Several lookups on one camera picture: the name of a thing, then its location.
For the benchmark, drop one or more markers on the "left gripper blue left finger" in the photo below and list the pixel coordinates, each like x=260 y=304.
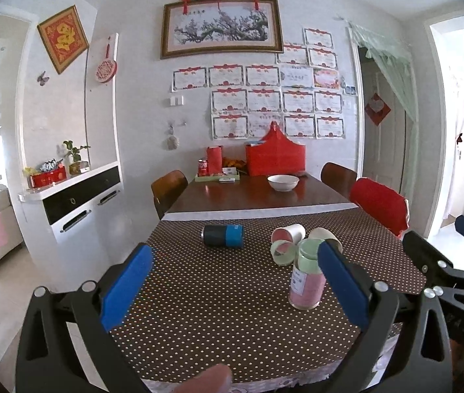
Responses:
x=121 y=293

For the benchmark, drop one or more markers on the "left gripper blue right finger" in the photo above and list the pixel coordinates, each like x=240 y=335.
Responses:
x=353 y=300

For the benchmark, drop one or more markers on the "pink green lidded cup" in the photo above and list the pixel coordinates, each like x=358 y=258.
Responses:
x=307 y=281

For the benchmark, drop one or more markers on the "cream paper cup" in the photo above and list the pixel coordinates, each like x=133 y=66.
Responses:
x=325 y=235

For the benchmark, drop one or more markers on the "white cup pink inside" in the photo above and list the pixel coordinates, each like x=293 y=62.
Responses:
x=293 y=233

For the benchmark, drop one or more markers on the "person's left hand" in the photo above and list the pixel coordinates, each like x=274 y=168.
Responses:
x=216 y=379

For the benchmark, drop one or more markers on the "white black sideboard cabinet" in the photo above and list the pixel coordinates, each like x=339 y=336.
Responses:
x=77 y=229

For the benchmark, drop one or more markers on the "red covered chair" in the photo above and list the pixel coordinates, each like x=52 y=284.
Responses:
x=382 y=203

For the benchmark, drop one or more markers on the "brown polka dot tablecloth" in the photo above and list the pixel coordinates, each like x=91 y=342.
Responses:
x=203 y=306

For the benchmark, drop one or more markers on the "brown chair right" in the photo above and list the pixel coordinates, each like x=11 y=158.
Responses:
x=339 y=178

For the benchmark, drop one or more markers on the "brown chair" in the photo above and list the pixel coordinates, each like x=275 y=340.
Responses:
x=339 y=178
x=167 y=189

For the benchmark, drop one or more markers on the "brown chair left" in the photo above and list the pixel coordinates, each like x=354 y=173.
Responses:
x=167 y=189

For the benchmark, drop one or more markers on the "white ceramic bowl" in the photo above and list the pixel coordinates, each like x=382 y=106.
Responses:
x=283 y=183

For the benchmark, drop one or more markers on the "black blue tumbler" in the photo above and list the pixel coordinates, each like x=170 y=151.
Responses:
x=223 y=236

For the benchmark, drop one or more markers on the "potted green plant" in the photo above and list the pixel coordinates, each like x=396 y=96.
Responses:
x=77 y=164

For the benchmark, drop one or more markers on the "red tin box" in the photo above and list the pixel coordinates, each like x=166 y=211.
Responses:
x=48 y=178

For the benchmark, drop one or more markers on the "large red gift bag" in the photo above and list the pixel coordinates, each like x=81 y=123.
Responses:
x=275 y=155

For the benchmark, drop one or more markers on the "green tray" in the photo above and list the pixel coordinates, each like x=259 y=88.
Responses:
x=223 y=178

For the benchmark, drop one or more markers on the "red soda can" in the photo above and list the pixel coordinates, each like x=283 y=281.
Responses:
x=202 y=168

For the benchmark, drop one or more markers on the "hanging loofah scrubber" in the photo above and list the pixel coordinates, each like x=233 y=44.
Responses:
x=172 y=141

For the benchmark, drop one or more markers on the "red diamond door decoration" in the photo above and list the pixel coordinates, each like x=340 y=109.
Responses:
x=377 y=109

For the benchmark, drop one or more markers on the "red round hanging ornament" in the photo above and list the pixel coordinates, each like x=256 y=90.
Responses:
x=107 y=69

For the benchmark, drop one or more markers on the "green door curtain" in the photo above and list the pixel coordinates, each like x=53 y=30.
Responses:
x=395 y=61

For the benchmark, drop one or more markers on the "framed plum blossom painting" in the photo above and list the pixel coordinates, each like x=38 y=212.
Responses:
x=193 y=27

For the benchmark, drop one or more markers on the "white wall switch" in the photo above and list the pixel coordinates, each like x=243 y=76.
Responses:
x=176 y=100

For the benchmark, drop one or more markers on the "butterfly wall sticker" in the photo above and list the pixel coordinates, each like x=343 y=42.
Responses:
x=42 y=79

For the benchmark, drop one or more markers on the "red gold fu frame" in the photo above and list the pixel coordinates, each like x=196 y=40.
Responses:
x=64 y=38

